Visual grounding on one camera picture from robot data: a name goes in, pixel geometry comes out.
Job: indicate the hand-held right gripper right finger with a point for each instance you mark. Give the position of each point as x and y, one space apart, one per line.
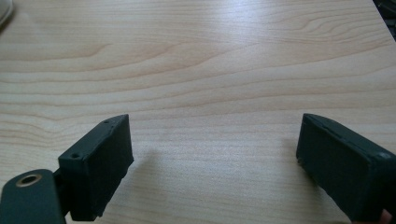
339 168

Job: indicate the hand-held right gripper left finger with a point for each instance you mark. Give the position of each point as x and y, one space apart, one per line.
96 168

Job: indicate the white rounded object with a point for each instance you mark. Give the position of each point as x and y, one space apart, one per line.
4 10

